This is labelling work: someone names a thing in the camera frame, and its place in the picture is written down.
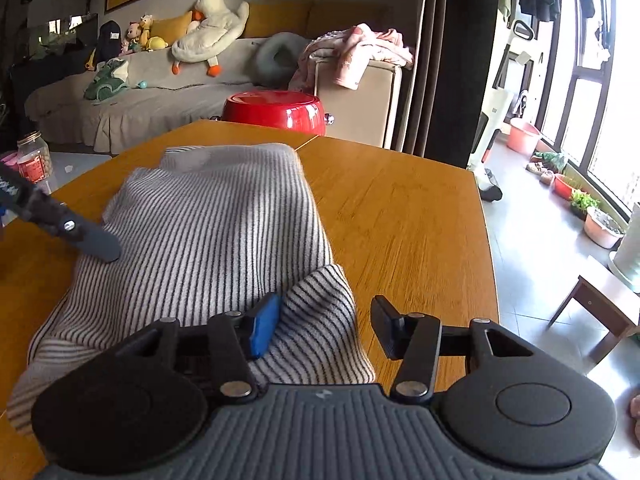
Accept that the dark curtain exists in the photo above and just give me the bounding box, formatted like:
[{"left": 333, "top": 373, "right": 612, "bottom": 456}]
[{"left": 402, "top": 0, "right": 490, "bottom": 171}]

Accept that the black backpack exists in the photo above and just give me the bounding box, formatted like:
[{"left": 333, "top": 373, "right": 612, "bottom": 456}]
[{"left": 94, "top": 20, "right": 124, "bottom": 64}]

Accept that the pink clothes pile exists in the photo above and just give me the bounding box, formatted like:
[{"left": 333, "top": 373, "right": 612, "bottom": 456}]
[{"left": 289, "top": 23, "right": 416, "bottom": 92}]

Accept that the white ribbed plant pot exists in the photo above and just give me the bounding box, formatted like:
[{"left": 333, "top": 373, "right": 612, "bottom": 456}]
[{"left": 609, "top": 204, "right": 640, "bottom": 294}]

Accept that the grey covered sofa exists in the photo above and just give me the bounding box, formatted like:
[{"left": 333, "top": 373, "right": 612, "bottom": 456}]
[{"left": 24, "top": 0, "right": 396, "bottom": 156}]

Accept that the pink basin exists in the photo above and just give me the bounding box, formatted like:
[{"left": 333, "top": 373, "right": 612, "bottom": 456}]
[{"left": 506, "top": 118, "right": 542, "bottom": 156}]

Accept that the white duck plush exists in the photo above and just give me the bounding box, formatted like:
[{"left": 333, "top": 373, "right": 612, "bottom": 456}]
[{"left": 171, "top": 0, "right": 250, "bottom": 78}]

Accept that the green cloth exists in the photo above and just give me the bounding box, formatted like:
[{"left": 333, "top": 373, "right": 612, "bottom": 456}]
[{"left": 84, "top": 58, "right": 130, "bottom": 106}]

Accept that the pair of slippers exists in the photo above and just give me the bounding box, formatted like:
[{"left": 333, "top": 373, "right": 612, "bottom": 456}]
[{"left": 526, "top": 160, "right": 556, "bottom": 187}]

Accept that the red flower pot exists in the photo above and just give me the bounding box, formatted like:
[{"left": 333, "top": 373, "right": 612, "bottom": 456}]
[{"left": 552, "top": 174, "right": 583, "bottom": 201}]

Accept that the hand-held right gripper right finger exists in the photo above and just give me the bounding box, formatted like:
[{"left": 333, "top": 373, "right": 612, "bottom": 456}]
[{"left": 371, "top": 295, "right": 538, "bottom": 403}]

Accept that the grey neck pillow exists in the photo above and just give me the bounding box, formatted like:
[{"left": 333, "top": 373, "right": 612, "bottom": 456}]
[{"left": 252, "top": 32, "right": 313, "bottom": 88}]

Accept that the red label jar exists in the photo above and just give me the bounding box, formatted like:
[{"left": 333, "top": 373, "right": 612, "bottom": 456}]
[{"left": 16, "top": 131, "right": 52, "bottom": 196}]

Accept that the green plant tray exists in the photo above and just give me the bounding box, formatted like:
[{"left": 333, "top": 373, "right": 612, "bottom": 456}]
[{"left": 570, "top": 190, "right": 601, "bottom": 222}]

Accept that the white folded frame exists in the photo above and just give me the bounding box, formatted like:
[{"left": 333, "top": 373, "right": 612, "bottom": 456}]
[{"left": 466, "top": 19, "right": 533, "bottom": 172}]

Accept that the wooden stool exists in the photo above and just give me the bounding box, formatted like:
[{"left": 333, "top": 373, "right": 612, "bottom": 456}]
[{"left": 548, "top": 275, "right": 640, "bottom": 368}]

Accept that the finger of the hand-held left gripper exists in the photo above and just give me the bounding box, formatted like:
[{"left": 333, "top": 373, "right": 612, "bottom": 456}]
[{"left": 17, "top": 187, "right": 122, "bottom": 263}]

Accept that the pink flower pot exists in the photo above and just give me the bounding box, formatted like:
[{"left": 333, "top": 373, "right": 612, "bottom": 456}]
[{"left": 584, "top": 206, "right": 626, "bottom": 250}]

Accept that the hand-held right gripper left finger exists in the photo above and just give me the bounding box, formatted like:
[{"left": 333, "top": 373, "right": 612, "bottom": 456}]
[{"left": 117, "top": 291, "right": 284, "bottom": 403}]

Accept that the window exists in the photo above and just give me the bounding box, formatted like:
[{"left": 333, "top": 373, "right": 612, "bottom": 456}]
[{"left": 537, "top": 0, "right": 640, "bottom": 217}]

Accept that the grey striped sweater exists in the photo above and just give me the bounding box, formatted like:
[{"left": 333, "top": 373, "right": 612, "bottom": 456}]
[{"left": 5, "top": 143, "right": 377, "bottom": 436}]

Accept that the large yellow back cushion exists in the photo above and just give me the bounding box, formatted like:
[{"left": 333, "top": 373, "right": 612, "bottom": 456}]
[
  {"left": 307, "top": 2, "right": 394, "bottom": 41},
  {"left": 243, "top": 0, "right": 315, "bottom": 40}
]

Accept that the small yellow cushion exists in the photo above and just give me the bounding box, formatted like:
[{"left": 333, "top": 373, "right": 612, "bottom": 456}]
[{"left": 149, "top": 11, "right": 194, "bottom": 47}]

